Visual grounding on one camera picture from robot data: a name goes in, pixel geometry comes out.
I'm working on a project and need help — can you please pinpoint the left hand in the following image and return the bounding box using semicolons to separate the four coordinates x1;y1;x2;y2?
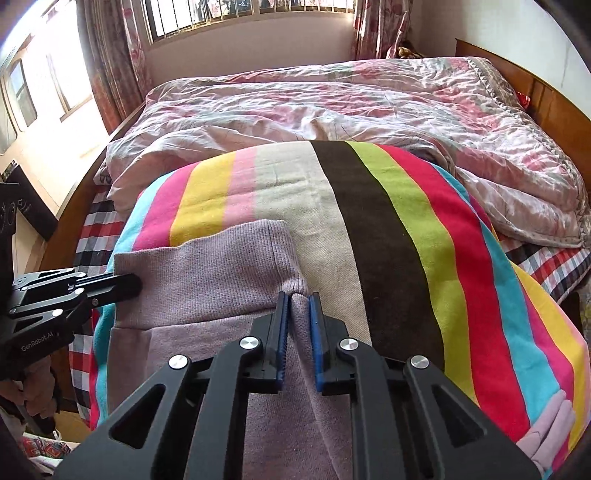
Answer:
0;356;57;418

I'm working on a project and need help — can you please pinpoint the plaid bed sheet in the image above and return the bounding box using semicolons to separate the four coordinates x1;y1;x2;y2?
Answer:
68;186;124;429

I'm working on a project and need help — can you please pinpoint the rainbow striped blanket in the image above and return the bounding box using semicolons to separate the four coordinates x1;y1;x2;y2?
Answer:
108;141;590;475

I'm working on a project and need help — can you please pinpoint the floral window curtain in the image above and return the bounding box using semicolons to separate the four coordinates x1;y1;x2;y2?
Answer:
75;0;153;133

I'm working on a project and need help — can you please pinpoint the barred window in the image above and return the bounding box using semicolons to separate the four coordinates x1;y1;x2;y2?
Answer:
143;0;356;41

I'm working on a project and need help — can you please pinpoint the pink floral crumpled duvet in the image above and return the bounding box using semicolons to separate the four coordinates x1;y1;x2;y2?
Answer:
94;57;590;247

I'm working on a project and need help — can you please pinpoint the wooden headboard far bed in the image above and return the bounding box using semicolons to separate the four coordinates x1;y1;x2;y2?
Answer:
455;39;591;191

